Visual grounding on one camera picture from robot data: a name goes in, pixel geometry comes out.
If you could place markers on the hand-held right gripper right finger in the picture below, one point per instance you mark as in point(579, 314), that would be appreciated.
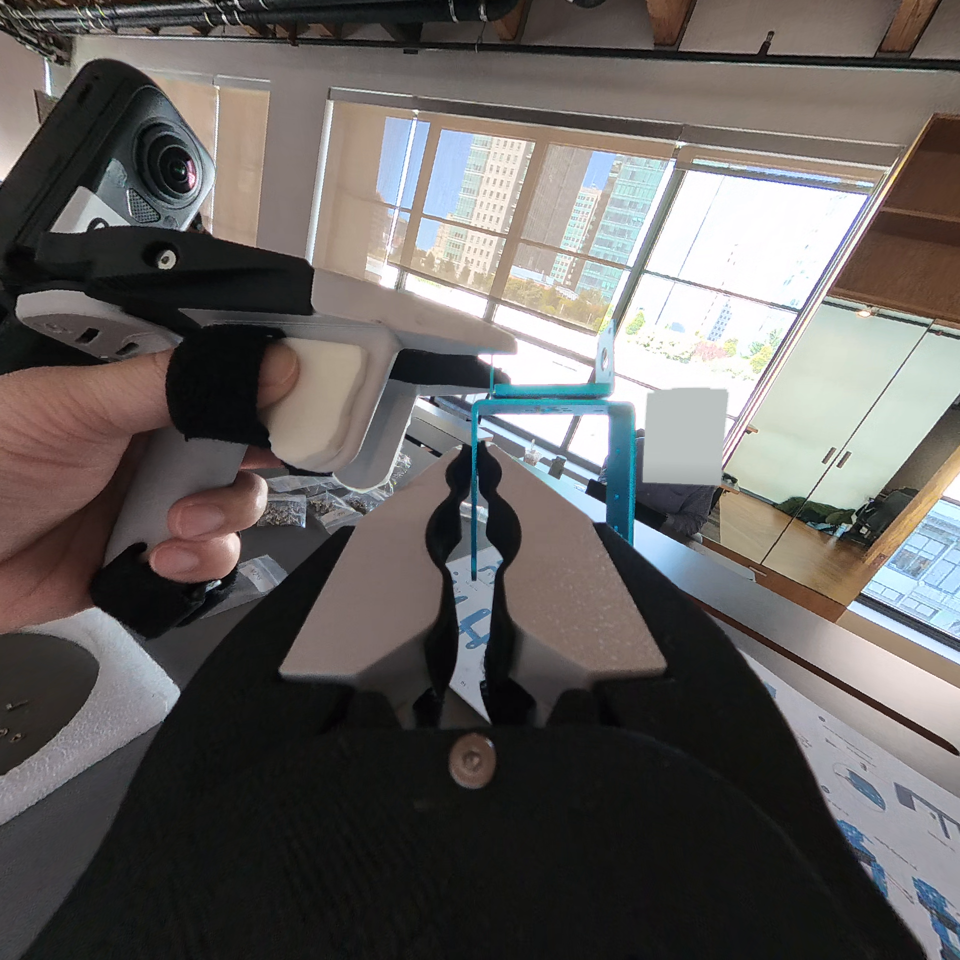
point(577, 600)

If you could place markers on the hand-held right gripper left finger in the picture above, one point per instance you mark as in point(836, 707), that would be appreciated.
point(375, 600)

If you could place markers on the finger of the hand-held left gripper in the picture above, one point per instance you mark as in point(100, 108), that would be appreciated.
point(405, 311)
point(450, 341)

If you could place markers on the blue metal U bracket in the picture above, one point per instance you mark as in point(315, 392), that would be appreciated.
point(624, 480)

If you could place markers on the blue bracket with round plate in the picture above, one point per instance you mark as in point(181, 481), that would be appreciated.
point(609, 375)

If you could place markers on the dark grey desk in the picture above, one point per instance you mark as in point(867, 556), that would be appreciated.
point(45, 862)

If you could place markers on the person's left hand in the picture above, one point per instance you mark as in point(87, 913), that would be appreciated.
point(67, 465)

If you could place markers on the pile of small hardware bags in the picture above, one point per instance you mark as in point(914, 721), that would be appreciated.
point(337, 499)

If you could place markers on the clear bag of screws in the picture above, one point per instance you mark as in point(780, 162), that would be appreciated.
point(262, 577)

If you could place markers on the beige roller blind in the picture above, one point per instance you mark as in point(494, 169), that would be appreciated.
point(240, 150)

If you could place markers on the large multi-pane window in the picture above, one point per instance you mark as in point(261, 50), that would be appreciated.
point(525, 225)

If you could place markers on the green bag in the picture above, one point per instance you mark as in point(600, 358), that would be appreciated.
point(817, 514)

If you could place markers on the white foam block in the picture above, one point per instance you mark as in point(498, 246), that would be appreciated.
point(127, 675)

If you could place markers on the black ceiling pipes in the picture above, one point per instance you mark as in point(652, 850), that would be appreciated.
point(225, 15)

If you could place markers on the black backpack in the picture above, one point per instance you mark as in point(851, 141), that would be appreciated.
point(889, 514)

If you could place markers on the grey round metal plate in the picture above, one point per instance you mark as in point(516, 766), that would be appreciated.
point(45, 697)

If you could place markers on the frosted glass double door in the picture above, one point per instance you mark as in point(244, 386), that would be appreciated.
point(862, 390)

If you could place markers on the black framed window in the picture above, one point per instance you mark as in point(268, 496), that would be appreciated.
point(930, 562)

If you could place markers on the printed assembly manual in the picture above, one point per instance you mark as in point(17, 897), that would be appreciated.
point(900, 787)

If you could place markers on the wooden wall shelf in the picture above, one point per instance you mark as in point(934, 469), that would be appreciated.
point(915, 247)

